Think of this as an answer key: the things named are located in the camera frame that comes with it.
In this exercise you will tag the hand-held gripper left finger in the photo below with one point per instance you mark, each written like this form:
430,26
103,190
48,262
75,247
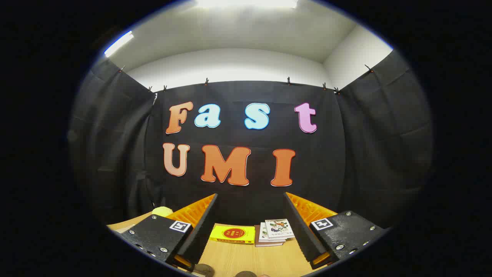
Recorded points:
203,231

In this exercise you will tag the yellow book with red circle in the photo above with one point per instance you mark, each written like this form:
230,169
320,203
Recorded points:
232,234

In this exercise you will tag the yellow round bread plush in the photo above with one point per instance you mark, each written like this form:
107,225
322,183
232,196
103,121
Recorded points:
162,211

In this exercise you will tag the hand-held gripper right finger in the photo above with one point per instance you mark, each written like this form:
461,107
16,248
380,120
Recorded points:
300,227

